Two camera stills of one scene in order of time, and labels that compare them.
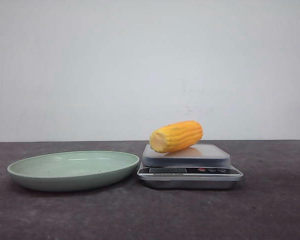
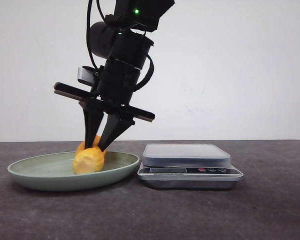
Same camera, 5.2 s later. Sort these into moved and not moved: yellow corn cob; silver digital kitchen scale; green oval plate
Moved: yellow corn cob
Not moved: silver digital kitchen scale; green oval plate
